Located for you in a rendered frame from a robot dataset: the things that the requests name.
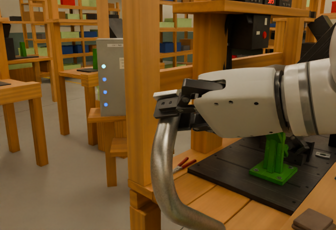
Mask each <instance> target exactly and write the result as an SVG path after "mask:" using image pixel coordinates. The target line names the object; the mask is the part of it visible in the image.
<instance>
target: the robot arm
mask: <svg viewBox="0 0 336 230"><path fill-rule="evenodd" d="M193 99H194V101H193V104H189V102H190V100H193ZM180 113H181V117H180V121H179V126H178V130H177V131H190V130H193V131H195V132H201V131H206V132H209V133H214V134H216V135H218V136H219V137H221V138H246V137H256V136H263V135H270V134H276V133H281V132H284V133H290V132H291V130H292V133H293V134H294V135H295V136H303V137H309V136H313V135H330V134H336V25H335V28H334V30H333V33H332V36H331V40H330V46H329V58H325V59H319V60H313V61H309V62H302V63H296V64H291V65H286V66H285V68H284V72H283V71H282V70H278V71H276V70H275V68H272V67H248V68H235V69H227V70H219V71H213V72H207V73H203V74H200V75H199V76H198V78H197V80H196V79H189V78H185V79H184V80H183V83H182V87H181V92H180V93H179V95H178V96H171V97H165V98H159V99H158V100H157V103H156V106H155V110H154V114H153V116H154V117H155V118H156V119H163V118H172V117H179V115H180ZM194 113H195V114H194Z"/></svg>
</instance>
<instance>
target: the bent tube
mask: <svg viewBox="0 0 336 230"><path fill-rule="evenodd" d="M174 96H179V91H178V90H177V89H175V90H168V91H161V92H155V93H154V94H153V97H154V98H155V100H156V101H157V100H158V99H161V98H168V97H174ZM180 118H181V113H179V116H177V117H168V118H159V121H158V124H157V128H156V132H155V136H154V140H153V144H152V149H151V157H150V175H151V183H152V188H153V193H154V196H155V199H156V202H157V204H158V206H159V208H160V210H161V211H162V213H163V214H164V215H165V217H166V218H167V219H168V220H170V221H171V222H172V223H174V224H176V225H179V226H182V227H185V228H187V229H190V230H226V227H225V225H224V224H223V223H222V222H220V221H218V220H216V219H214V218H212V217H210V216H208V215H206V214H204V213H202V212H200V211H197V210H195V209H193V208H191V207H189V206H187V205H185V204H183V203H182V202H181V200H180V198H179V196H178V194H177V191H176V188H175V183H174V177H173V152H174V146H175V141H176V136H177V132H178V127H179V123H180Z"/></svg>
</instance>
